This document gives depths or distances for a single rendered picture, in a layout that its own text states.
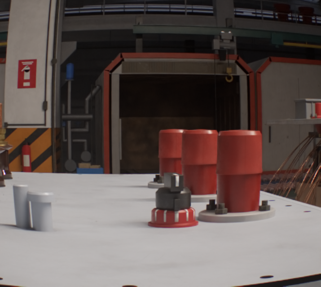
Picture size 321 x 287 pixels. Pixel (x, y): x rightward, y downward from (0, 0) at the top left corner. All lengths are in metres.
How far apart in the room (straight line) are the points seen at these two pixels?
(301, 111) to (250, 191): 3.21
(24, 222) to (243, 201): 0.33
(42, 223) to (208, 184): 0.54
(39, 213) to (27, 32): 10.84
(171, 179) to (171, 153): 0.71
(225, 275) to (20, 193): 0.40
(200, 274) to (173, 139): 1.08
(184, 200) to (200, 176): 0.37
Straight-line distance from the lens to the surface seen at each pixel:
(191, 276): 0.67
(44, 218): 0.96
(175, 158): 1.74
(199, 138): 1.41
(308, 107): 4.23
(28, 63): 11.70
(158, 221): 1.04
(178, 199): 1.02
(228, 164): 1.09
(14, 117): 11.67
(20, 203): 0.98
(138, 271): 0.70
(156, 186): 1.73
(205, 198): 1.39
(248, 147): 1.09
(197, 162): 1.41
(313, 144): 4.59
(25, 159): 11.51
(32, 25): 11.78
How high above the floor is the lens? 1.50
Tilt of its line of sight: level
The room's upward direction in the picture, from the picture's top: straight up
